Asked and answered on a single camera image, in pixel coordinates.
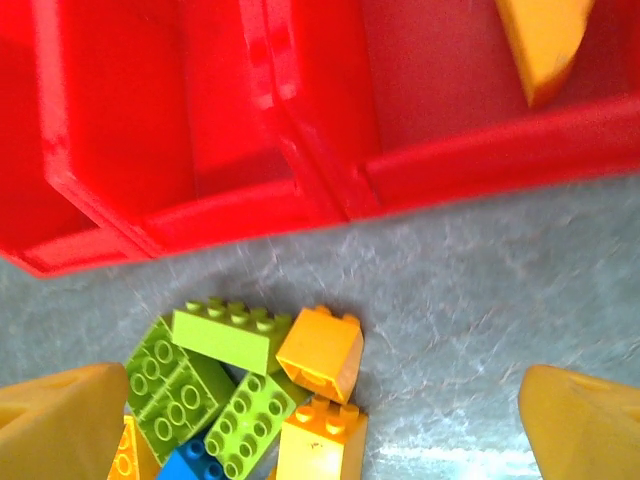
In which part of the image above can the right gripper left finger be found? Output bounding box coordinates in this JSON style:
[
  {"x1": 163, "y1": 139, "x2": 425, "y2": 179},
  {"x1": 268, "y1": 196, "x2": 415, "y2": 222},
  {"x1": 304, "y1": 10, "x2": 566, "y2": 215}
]
[{"x1": 0, "y1": 363, "x2": 130, "y2": 480}]

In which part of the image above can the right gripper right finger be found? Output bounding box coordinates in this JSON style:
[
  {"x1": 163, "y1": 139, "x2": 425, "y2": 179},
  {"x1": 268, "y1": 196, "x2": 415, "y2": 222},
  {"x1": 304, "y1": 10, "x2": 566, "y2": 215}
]
[{"x1": 518, "y1": 364, "x2": 640, "y2": 480}]

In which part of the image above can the green lego brick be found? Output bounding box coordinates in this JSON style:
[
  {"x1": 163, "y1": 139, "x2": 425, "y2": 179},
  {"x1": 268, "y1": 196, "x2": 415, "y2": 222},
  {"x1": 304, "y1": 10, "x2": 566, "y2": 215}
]
[
  {"x1": 124, "y1": 315, "x2": 237, "y2": 466},
  {"x1": 171, "y1": 297, "x2": 294, "y2": 376},
  {"x1": 203, "y1": 372, "x2": 306, "y2": 479}
]

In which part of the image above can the orange lego brick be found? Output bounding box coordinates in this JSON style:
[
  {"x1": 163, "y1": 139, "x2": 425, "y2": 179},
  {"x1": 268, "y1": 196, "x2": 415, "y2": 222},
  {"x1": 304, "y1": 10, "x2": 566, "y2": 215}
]
[
  {"x1": 275, "y1": 305, "x2": 365, "y2": 405},
  {"x1": 272, "y1": 397, "x2": 369, "y2": 480},
  {"x1": 494, "y1": 0, "x2": 597, "y2": 108},
  {"x1": 105, "y1": 414, "x2": 161, "y2": 480}
]

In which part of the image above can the blue lego brick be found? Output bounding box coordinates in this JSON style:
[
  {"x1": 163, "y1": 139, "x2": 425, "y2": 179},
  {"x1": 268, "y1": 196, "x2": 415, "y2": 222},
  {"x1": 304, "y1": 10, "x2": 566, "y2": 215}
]
[{"x1": 155, "y1": 434, "x2": 226, "y2": 480}]

